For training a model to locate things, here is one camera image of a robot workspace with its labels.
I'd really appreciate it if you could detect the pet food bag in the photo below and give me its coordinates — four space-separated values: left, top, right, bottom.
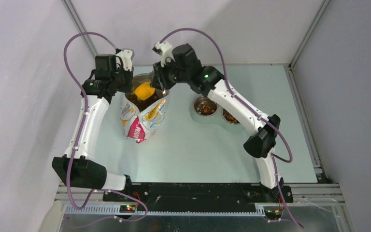
120 72 169 143

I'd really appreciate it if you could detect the left steel bowl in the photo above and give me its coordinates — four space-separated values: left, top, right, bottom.
192 96 218 117

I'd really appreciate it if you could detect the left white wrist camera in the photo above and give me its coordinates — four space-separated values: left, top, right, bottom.
115 48 134 72

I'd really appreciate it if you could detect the kibble in left bowl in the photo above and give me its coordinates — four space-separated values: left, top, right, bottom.
195 101 217 116

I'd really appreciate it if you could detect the right steel bowl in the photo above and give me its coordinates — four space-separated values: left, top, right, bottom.
222 108 242 126

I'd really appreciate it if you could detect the aluminium frame post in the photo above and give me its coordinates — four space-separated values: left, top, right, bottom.
289 0 331 69
61 0 98 57

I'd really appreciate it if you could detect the kibble in bowl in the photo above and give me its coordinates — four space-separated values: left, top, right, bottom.
195 101 217 116
224 110 240 124

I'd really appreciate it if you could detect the kibble in right bowl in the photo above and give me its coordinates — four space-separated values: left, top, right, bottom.
224 110 240 124

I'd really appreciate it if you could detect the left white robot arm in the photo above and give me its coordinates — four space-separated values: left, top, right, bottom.
52 50 133 201

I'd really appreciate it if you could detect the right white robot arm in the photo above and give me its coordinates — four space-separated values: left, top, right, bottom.
151 61 286 203

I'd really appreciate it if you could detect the yellow plastic scoop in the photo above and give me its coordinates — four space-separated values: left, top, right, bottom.
134 81 156 101

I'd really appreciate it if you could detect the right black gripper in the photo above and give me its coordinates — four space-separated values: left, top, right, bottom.
151 57 191 91

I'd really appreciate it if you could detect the steel bowl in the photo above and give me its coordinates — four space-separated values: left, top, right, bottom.
192 96 218 117
222 108 242 126

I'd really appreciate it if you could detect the pale green bowl tray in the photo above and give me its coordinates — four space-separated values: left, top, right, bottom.
190 95 245 132

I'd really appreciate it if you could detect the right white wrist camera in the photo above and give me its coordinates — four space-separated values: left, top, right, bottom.
152 42 175 67

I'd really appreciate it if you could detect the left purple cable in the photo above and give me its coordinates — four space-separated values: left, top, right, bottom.
63 31 148 223

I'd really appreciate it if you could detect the pet food kibble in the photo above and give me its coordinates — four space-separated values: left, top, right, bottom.
126 92 161 112

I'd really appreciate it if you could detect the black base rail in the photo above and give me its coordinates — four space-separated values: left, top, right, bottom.
102 182 293 213

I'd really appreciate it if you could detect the left aluminium frame post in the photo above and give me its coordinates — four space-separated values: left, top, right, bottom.
61 0 98 57

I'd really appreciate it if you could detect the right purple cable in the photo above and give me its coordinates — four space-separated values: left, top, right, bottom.
159 28 304 230

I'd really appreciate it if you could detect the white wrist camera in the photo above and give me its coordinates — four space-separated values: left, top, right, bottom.
152 42 175 67
115 48 134 72

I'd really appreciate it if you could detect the right aluminium frame post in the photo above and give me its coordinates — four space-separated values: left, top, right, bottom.
289 0 331 69

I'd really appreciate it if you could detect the purple cable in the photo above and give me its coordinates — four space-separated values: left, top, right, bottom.
159 28 304 230
63 31 148 223

